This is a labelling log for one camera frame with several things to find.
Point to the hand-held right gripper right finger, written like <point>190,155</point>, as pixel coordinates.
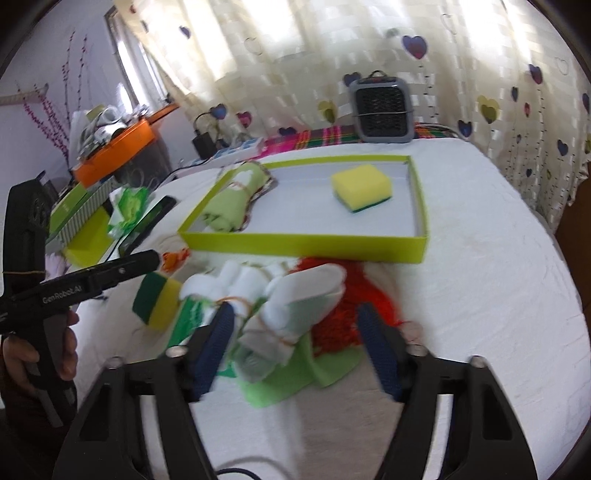
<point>378,355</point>

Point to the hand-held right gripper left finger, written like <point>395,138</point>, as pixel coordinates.
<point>217,341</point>

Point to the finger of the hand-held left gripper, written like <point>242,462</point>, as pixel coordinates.
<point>129,270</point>

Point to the yellow green sponge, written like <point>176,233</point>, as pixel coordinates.
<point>161,300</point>
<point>360,184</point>

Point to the red mesh scrubber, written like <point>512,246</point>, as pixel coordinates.
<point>337,327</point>

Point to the white sock bundle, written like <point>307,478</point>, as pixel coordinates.
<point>207,284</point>
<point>300,300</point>

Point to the light green cloth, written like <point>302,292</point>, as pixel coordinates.
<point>286,387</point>

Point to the lime green box tray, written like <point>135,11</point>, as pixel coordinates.
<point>300,244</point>

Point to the person's left hand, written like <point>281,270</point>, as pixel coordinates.
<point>18,360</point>

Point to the green printed packet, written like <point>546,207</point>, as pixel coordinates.
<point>189,318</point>

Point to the lime green folder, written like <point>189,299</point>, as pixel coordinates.
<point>92,235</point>

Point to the black smartphone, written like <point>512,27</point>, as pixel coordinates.
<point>147,221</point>

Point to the striped box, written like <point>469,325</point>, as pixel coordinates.
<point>74,210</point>

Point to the green tissue pack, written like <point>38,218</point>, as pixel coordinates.
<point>131,205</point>

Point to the rolled green towel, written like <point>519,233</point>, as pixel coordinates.
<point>226,203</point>

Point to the orange shelf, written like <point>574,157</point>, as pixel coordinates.
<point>115,152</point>

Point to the white textured blanket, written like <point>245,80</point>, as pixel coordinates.
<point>485,300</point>

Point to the shelf clutter pile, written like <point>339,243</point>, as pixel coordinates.
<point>101,129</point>

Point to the black charger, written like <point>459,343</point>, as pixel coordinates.
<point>203,144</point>

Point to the white blue power strip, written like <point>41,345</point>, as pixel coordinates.
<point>240,147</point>

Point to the plaid cloth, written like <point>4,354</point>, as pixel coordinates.
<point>323,138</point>

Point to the brown wooden furniture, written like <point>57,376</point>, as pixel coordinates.
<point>575,240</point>

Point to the grey portable fan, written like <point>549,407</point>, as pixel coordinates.
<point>381,110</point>

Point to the heart print curtain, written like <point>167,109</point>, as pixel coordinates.
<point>300,69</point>

